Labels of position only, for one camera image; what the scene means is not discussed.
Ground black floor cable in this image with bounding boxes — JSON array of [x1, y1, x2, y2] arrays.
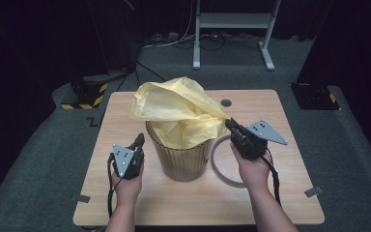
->
[[135, 61, 167, 83]]

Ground white floor cable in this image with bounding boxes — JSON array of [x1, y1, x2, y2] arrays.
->
[[141, 33, 196, 49]]

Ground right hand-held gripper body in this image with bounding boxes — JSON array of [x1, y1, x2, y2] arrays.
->
[[231, 119, 289, 161]]

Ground black looped floor cables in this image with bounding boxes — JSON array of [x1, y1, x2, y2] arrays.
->
[[199, 32, 262, 52]]

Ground right hand-held gripper black cable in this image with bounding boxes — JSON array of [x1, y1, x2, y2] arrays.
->
[[260, 148, 282, 207]]

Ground black yellow striped base block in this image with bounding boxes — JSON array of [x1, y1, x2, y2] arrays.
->
[[60, 80, 110, 110]]

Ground person's left hand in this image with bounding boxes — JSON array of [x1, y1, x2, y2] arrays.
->
[[110, 162, 145, 207]]

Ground dark power strip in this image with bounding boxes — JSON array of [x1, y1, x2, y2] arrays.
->
[[143, 31, 183, 45]]

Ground yellow plastic trash bag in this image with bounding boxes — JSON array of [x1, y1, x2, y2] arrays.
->
[[128, 75, 231, 151]]

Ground grey tape piece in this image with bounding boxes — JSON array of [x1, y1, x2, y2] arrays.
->
[[303, 186, 324, 198], [71, 193, 91, 204]]

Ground white metal stand frame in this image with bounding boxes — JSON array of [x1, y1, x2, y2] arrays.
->
[[191, 0, 283, 72]]

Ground brown translucent trash bin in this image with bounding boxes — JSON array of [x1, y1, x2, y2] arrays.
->
[[145, 120, 215, 183]]

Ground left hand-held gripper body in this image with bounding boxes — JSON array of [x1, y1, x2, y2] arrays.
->
[[109, 143, 145, 181]]

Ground left hand-held gripper black cable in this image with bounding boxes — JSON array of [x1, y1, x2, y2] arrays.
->
[[106, 153, 124, 218]]

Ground hand-held gripper black cable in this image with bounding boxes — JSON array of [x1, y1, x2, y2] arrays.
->
[[106, 153, 124, 218], [260, 148, 282, 207]]

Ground person's right hand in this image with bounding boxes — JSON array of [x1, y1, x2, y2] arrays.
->
[[231, 143, 273, 194]]

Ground grey plastic bin ring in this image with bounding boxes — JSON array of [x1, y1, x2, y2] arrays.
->
[[210, 134, 249, 189]]

